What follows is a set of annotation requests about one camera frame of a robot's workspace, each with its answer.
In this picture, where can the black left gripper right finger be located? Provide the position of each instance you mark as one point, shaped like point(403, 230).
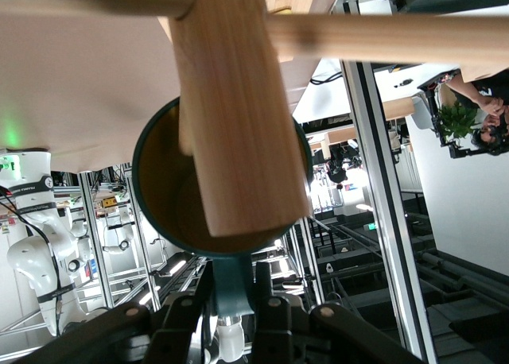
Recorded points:
point(274, 332)

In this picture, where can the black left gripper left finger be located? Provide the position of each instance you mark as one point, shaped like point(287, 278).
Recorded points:
point(179, 332)

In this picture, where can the teal mug with beige inside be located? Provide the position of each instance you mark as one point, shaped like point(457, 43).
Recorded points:
point(232, 284)

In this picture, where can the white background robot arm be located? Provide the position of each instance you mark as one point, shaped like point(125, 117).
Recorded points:
point(119, 233)

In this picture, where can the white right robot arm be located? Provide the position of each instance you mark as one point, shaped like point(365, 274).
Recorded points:
point(36, 260)

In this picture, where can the wooden mug tree rack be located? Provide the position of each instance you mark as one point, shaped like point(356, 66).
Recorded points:
point(238, 121)

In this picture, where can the green potted plant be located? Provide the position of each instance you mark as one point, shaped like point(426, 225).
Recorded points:
point(459, 119)

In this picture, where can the person in background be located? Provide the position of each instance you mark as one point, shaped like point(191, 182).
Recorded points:
point(491, 101)

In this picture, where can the thin aluminium frame post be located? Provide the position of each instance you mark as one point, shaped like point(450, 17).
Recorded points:
point(95, 241)

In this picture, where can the thick aluminium frame post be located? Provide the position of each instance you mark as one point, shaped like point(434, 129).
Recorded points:
point(381, 189)

